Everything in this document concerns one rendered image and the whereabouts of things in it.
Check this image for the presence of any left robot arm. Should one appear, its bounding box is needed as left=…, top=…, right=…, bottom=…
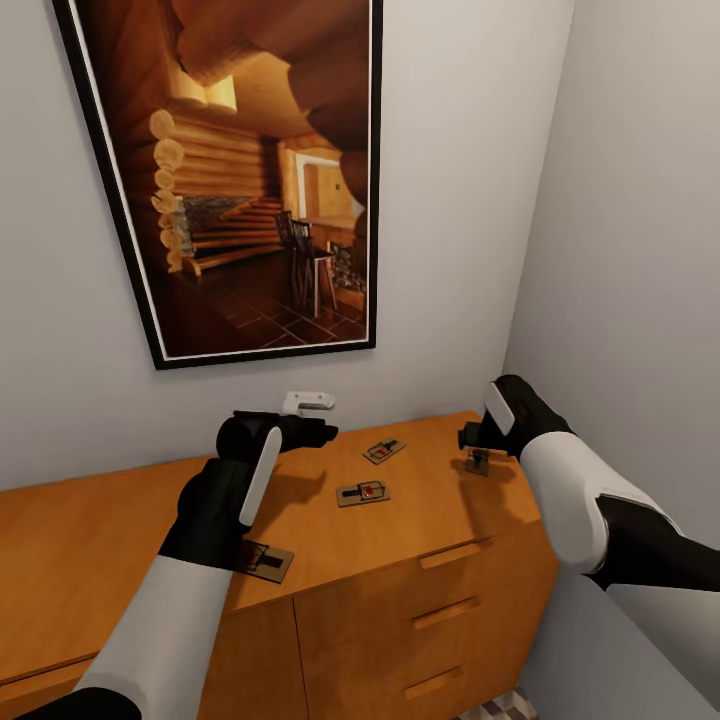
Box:
left=13, top=391, right=339, bottom=720

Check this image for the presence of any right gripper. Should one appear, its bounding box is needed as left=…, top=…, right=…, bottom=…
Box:
left=458, top=421, right=512, bottom=453

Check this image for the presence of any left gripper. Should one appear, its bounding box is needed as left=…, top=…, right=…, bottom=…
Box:
left=284, top=415, right=339, bottom=451

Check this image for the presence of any mousetrap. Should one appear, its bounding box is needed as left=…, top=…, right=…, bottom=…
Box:
left=336, top=481, right=391, bottom=508
left=465, top=446, right=490, bottom=477
left=234, top=539, right=295, bottom=584
left=363, top=437, right=406, bottom=465

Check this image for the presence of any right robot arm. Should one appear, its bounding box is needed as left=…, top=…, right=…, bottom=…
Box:
left=458, top=374, right=720, bottom=713

